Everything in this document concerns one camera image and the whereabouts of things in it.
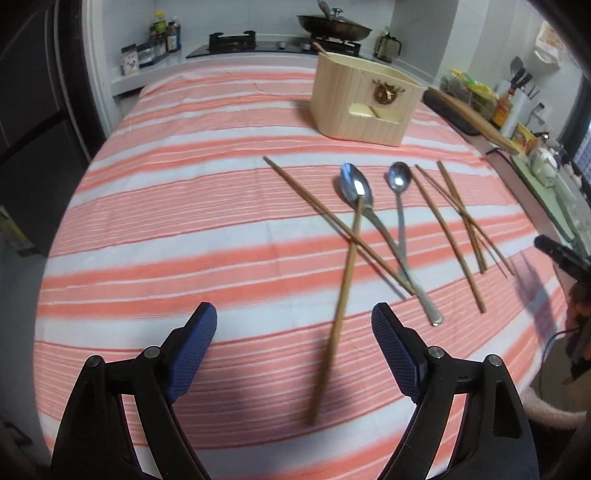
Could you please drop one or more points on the white teapot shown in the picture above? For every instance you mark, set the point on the white teapot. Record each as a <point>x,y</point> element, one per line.
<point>543,166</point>

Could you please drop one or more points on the wire basket with snacks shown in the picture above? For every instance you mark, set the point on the wire basket with snacks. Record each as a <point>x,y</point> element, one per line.
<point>479,96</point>

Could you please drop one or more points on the black gas stove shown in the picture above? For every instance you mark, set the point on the black gas stove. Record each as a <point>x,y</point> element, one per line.
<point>249,42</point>

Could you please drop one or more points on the person's right hand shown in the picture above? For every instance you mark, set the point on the person's right hand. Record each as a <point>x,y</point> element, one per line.
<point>578,316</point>

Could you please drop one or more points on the green round mat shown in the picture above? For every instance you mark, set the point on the green round mat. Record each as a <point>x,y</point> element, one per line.
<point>563,203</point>

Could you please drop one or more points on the small steel spoon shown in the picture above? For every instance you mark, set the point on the small steel spoon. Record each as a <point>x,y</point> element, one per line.
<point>399,179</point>

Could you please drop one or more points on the wooden cutting board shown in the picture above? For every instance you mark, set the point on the wooden cutting board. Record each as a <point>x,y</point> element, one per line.
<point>476,120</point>

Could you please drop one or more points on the pink striped tablecloth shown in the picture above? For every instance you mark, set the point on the pink striped tablecloth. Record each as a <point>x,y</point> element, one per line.
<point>178,207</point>

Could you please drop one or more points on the cream utensil holder box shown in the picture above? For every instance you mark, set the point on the cream utensil holder box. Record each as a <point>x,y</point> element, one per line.
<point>354,99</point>

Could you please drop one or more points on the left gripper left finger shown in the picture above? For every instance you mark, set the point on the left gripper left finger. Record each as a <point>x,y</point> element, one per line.
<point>94,440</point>

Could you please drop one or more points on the condiment bottles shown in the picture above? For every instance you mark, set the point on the condiment bottles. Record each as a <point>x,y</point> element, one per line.
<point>165,31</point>

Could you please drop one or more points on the hanging plastic bag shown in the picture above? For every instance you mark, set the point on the hanging plastic bag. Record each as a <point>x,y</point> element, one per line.
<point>549,47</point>

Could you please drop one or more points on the brown sauce bottle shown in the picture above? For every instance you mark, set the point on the brown sauce bottle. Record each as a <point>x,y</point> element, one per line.
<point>503,109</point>

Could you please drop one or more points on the white knife holder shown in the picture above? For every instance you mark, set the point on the white knife holder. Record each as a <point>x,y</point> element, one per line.
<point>523,97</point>

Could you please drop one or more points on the glass oil jar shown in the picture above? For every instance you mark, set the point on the glass oil jar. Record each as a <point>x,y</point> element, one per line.
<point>387,48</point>

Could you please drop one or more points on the black wok with lid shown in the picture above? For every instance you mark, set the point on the black wok with lid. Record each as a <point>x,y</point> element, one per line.
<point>331,24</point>

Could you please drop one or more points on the large steel spoon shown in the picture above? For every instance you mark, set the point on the large steel spoon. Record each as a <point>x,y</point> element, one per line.
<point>355,186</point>

